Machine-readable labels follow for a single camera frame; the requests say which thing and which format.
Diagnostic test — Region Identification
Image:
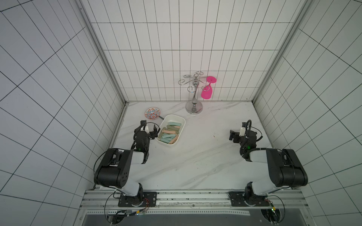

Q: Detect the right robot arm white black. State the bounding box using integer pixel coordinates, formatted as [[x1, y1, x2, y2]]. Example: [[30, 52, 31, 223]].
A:
[[229, 120, 308, 202]]

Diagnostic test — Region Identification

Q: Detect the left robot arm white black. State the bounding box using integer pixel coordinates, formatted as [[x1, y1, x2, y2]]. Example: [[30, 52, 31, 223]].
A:
[[94, 120, 160, 202]]

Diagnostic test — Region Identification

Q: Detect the white plastic storage box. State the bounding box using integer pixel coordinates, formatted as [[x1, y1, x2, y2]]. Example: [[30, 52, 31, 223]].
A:
[[157, 115, 186, 147]]

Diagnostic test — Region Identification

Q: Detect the small patterned dish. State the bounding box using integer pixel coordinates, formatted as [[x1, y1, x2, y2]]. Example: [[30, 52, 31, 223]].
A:
[[144, 107, 161, 120]]

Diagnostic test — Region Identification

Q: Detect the chrome cup holder stand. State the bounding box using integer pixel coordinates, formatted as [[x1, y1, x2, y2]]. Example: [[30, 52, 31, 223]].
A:
[[178, 71, 208, 115]]

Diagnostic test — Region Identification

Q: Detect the pink plastic wine glass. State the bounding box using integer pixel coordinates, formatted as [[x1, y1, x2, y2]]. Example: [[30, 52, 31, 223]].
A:
[[201, 76, 217, 100]]

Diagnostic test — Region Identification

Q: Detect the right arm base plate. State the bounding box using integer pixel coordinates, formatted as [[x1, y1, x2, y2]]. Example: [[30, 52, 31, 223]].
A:
[[228, 192, 270, 207]]

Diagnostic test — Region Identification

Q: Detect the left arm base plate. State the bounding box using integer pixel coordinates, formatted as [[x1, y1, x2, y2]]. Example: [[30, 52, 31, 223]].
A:
[[118, 192, 157, 208]]

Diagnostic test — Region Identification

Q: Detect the aluminium mounting rail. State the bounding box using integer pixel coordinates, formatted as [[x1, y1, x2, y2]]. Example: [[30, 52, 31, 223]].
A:
[[80, 190, 307, 211]]

